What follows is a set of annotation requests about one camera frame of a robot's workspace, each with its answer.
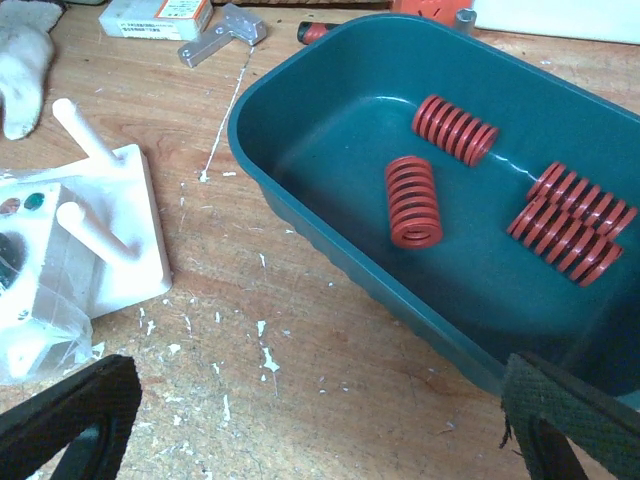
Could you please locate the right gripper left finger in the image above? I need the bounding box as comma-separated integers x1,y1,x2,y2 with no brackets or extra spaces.
1,354,142,479

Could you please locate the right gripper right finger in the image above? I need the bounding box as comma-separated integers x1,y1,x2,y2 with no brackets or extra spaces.
499,353,639,479

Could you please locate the red spring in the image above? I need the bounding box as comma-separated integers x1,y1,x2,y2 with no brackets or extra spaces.
385,156,443,249
411,94,499,167
507,196,623,287
525,162,639,240

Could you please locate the white peg base plate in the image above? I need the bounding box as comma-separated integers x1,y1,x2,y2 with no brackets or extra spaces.
0,97,174,381

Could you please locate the white control box with knob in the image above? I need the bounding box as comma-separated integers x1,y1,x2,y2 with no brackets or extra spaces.
1,182,62,326

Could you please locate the white work glove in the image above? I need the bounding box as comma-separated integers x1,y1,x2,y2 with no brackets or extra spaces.
1,1,66,140

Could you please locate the teal plastic tray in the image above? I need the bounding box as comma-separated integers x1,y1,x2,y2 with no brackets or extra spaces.
228,14,639,408

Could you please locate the white plastic toolbox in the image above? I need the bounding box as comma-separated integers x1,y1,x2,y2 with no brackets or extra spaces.
472,0,639,44

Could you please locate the small white cardboard box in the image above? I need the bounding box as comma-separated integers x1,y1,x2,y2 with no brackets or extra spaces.
99,0,213,41

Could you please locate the red small box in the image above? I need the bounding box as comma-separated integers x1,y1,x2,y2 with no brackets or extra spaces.
390,0,473,22

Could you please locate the metal L bracket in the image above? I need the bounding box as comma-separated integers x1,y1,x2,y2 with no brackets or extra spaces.
178,3,267,68

